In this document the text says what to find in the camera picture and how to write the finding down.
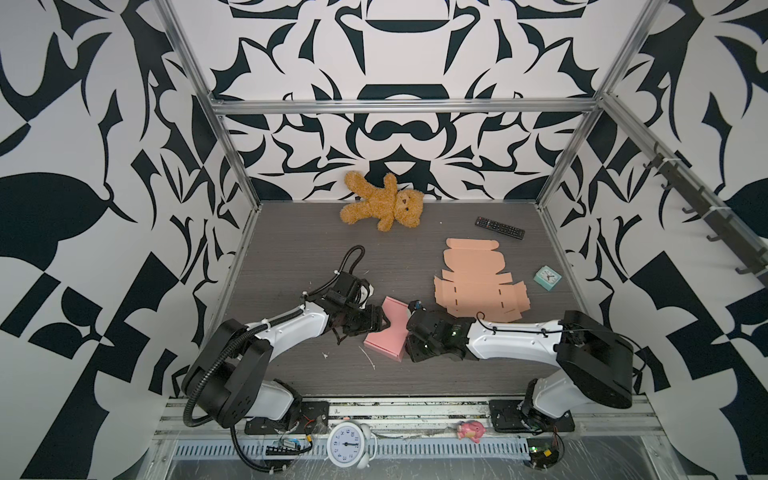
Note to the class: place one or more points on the peach cardboard box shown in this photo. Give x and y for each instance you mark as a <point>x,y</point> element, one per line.
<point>475,282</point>

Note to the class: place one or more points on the small pink toy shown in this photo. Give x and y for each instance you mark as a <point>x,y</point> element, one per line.
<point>471,430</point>

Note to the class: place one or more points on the pink cardboard box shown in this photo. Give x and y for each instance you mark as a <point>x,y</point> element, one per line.
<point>391,341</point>

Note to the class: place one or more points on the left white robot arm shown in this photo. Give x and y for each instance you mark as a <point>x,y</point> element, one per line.
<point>226,382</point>

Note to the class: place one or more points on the green circuit board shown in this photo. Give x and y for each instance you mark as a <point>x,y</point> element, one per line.
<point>542,456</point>

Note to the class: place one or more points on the black remote control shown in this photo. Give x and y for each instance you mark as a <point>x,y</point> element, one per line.
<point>500,228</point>

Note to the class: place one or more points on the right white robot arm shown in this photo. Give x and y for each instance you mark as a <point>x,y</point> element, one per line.
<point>593,363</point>

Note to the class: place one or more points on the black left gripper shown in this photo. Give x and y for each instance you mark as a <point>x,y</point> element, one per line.
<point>373,321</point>

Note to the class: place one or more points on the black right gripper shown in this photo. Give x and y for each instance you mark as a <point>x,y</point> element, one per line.
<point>410,345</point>

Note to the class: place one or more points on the white round alarm clock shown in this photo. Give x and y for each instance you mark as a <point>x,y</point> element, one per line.
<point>351,444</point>

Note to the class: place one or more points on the grey wall hook rail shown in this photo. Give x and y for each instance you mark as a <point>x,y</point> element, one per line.
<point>701,202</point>

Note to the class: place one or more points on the brown teddy bear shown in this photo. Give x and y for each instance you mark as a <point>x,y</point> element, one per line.
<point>388,205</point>

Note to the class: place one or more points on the small teal alarm clock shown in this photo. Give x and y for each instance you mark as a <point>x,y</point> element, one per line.
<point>547,278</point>

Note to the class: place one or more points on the white slotted cable duct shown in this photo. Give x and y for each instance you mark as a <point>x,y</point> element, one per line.
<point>387,449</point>

